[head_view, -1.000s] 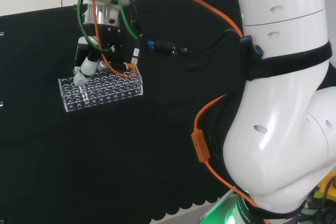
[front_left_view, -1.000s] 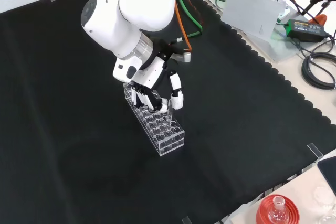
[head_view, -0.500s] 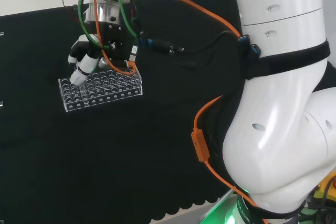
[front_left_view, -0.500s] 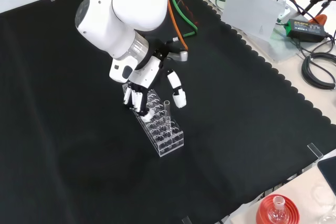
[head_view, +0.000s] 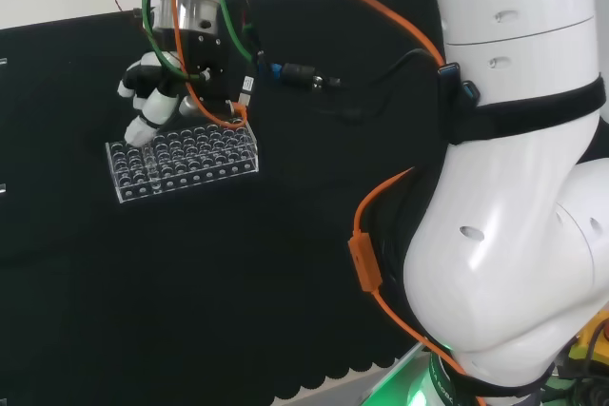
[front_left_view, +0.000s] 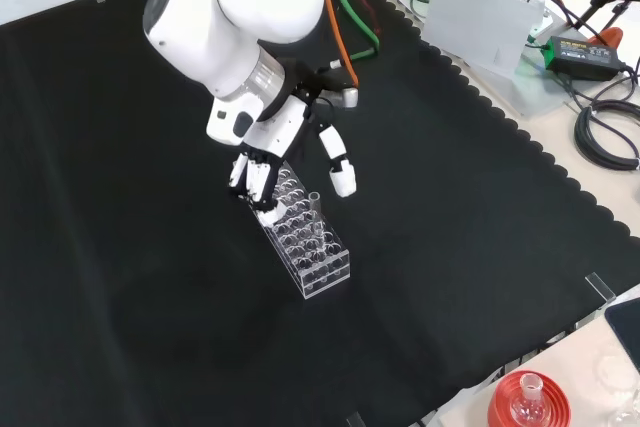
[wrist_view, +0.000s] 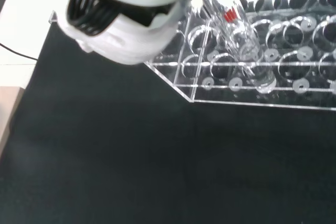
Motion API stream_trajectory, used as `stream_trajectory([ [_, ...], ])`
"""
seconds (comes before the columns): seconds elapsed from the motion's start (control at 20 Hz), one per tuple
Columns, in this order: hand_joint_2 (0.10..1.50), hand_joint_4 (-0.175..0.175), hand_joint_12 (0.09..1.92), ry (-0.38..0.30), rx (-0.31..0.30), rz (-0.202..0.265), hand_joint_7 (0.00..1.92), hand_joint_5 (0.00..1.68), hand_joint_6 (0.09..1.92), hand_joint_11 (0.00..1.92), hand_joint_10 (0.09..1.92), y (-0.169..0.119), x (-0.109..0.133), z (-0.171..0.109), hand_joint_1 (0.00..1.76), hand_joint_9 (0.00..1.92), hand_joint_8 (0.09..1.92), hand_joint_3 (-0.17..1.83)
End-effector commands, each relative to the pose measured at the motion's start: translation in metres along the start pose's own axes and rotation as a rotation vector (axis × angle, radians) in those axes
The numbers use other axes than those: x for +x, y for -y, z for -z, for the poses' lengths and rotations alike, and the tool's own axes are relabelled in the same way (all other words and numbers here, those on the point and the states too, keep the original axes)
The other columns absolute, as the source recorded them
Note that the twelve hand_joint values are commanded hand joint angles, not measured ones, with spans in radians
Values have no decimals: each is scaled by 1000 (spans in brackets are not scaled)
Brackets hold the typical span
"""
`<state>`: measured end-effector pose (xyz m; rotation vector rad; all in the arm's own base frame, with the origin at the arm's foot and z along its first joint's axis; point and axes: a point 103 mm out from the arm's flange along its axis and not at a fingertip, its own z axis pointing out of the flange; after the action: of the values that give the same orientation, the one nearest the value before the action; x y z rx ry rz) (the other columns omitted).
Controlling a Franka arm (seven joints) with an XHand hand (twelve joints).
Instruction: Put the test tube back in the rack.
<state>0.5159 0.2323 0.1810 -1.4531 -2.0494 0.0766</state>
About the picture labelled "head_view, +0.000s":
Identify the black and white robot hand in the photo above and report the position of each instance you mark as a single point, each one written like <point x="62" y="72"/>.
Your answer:
<point x="152" y="106"/>

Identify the clear glass test tube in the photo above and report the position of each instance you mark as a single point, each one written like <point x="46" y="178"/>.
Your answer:
<point x="151" y="168"/>

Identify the clear acrylic test tube rack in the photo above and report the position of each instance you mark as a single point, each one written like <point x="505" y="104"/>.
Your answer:
<point x="200" y="159"/>

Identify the black bench cloth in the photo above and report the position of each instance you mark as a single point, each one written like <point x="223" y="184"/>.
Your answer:
<point x="190" y="282"/>

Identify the yellow stop button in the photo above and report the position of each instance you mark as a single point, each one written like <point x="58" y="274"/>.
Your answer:
<point x="590" y="339"/>

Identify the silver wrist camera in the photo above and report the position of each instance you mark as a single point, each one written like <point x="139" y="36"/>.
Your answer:
<point x="189" y="105"/>

